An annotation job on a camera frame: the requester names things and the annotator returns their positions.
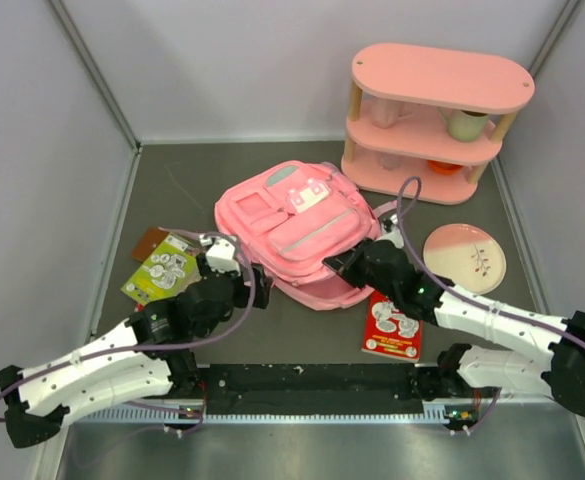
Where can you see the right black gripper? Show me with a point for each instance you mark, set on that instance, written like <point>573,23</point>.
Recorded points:
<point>340,264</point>

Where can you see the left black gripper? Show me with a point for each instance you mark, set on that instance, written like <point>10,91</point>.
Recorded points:
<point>261,286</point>

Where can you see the pink student backpack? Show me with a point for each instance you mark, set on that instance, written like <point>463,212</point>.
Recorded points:
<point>291,217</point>

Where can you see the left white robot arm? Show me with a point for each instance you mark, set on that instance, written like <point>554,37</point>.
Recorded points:
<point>147,355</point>

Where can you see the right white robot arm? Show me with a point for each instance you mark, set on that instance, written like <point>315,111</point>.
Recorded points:
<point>534,353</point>

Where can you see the red paperback book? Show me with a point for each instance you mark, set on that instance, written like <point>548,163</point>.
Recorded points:
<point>388,332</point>

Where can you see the green paperback book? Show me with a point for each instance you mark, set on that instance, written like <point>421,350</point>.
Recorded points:
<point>168,270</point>

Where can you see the clear glass on shelf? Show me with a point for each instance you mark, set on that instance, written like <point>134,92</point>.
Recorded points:
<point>389,161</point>

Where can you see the brown leather card wallet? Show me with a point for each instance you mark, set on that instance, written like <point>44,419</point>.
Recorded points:
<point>149,241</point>

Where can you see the pink white floral plate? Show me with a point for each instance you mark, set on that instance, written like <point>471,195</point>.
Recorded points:
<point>467,255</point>

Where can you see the orange bowl on shelf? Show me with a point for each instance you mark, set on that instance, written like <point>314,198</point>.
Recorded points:
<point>443,168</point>

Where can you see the pink cup on shelf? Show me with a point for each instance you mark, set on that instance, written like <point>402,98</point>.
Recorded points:
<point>385,112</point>

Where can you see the pink three-tier shelf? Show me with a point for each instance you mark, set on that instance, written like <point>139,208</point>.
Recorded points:
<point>424,79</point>

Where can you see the green mug on shelf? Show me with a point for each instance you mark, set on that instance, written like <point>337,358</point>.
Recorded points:
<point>463,125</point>

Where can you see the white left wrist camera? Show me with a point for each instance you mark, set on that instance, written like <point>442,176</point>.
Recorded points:
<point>219,253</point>

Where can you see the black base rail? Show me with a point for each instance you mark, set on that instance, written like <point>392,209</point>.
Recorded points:
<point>321,389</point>

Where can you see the grey slotted cable duct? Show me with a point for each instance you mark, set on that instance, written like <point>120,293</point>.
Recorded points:
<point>433,413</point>

